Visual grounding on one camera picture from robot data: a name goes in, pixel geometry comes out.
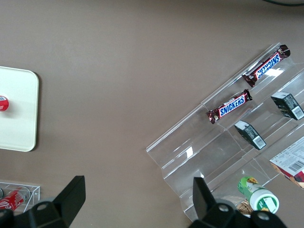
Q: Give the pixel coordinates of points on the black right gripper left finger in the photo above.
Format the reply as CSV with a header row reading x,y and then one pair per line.
x,y
71,197

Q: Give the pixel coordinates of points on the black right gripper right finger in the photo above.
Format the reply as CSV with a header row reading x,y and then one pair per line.
x,y
202,199

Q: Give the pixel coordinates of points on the tan wicker basket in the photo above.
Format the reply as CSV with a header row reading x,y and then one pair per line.
x,y
244,207

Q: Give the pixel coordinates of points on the beige plastic tray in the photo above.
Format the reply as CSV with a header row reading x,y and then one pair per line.
x,y
16,107

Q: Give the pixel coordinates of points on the clear acrylic bottle rack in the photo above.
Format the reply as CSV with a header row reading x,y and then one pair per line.
x,y
34,194

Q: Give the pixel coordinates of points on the clear acrylic stepped stand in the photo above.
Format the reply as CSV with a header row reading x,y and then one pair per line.
x,y
213,154

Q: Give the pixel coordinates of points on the green bottle white cap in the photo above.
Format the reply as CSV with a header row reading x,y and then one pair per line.
x,y
259,194

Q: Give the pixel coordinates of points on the red cola bottle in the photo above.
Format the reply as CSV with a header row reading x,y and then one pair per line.
x,y
12,200

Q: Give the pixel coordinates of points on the small black box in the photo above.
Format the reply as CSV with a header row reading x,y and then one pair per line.
x,y
287,105
250,135

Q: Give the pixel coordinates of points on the white red cardboard box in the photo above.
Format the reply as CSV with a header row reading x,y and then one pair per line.
x,y
291,161

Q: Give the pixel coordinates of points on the brown snickers bar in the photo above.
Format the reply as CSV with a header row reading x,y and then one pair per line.
x,y
267,65
231,107

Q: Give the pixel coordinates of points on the white red yogurt cup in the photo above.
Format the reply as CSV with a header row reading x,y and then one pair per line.
x,y
3,103

